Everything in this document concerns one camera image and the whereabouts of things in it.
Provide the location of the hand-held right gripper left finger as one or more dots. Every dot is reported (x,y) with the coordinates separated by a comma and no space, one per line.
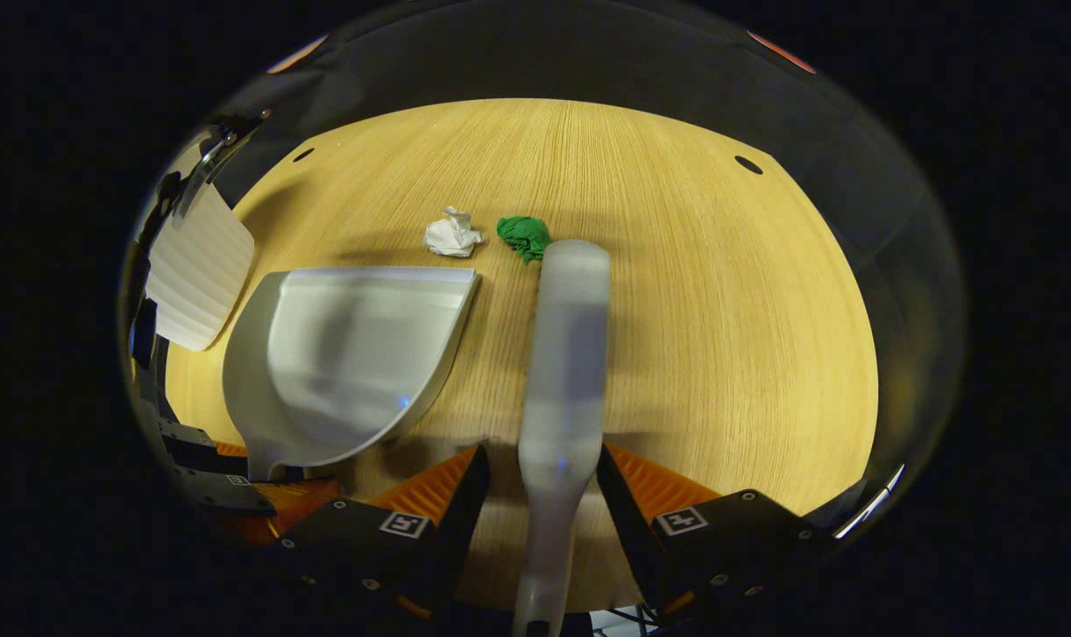
(464,513)

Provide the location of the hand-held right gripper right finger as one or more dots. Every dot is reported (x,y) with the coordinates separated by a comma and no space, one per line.
(625,513)

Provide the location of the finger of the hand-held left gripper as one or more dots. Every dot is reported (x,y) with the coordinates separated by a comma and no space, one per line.
(190,447)
(234,495)

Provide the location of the white ribbed garbage bin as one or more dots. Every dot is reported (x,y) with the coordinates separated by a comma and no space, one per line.
(199,274)

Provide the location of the small grey broom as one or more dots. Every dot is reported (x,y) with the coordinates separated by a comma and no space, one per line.
(566,354)

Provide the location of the grey plastic dustpan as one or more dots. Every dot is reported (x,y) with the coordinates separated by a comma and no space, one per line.
(349,354)

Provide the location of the white paper ball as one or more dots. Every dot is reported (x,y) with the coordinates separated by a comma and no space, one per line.
(451,235)

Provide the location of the green paper ball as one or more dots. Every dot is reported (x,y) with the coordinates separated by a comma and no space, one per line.
(524,234)

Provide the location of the chrome metal bar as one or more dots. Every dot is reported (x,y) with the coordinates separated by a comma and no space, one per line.
(871,504)

